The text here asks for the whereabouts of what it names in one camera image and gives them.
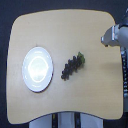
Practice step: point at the dark purple grape bunch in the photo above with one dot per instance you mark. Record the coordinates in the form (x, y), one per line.
(73, 65)

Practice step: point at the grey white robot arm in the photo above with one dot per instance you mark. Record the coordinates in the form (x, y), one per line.
(117, 35)

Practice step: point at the white round plate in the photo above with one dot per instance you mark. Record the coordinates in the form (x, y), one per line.
(37, 69)

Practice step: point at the white table base frame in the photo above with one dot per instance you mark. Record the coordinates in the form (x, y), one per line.
(67, 120)

